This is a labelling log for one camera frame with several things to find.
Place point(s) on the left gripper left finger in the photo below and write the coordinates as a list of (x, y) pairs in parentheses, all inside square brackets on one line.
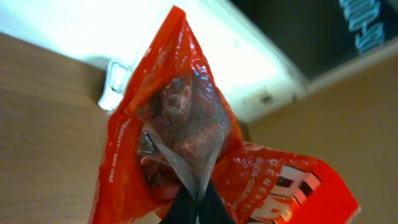
[(183, 209)]

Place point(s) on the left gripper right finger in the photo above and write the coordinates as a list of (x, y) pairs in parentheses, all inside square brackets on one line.
[(211, 209)]

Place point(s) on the red snack bag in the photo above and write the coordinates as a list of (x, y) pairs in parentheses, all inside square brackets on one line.
[(174, 127)]

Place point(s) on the white barcode scanner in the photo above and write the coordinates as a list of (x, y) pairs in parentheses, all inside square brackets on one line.
[(116, 80)]

